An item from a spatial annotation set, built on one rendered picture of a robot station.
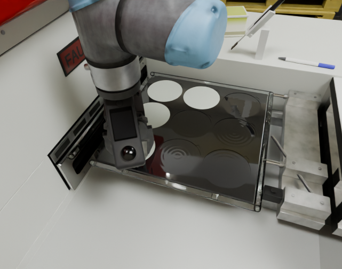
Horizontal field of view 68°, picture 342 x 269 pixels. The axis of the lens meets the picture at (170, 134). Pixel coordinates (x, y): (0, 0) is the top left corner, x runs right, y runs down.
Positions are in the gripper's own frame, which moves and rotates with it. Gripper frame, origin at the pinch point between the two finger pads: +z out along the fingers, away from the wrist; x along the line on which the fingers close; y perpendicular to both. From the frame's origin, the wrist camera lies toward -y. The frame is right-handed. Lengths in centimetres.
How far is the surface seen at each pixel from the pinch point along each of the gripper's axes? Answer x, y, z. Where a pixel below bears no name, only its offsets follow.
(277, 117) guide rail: -40.3, 13.4, 6.4
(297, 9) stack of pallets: -154, 180, 50
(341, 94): -50, 7, -5
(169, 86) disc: -12.2, 27.8, 1.4
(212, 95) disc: -23.2, 20.7, 1.4
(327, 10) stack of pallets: -178, 171, 50
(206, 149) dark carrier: -16.2, 2.2, 1.4
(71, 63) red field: 8.7, 13.0, -17.6
